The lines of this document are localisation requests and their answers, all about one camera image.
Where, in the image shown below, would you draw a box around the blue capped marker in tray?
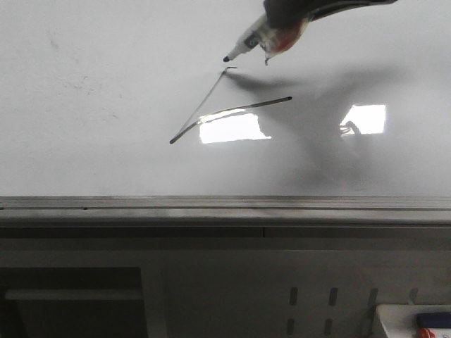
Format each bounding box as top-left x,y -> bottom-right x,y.
416,312 -> 451,329

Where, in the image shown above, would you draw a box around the grey perforated stand panel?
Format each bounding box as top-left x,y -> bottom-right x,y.
1,226 -> 450,337

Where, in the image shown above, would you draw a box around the white whiteboard with aluminium frame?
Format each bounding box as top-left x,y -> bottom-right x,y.
1,1 -> 450,224

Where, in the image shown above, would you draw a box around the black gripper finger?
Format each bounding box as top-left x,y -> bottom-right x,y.
264,0 -> 396,28

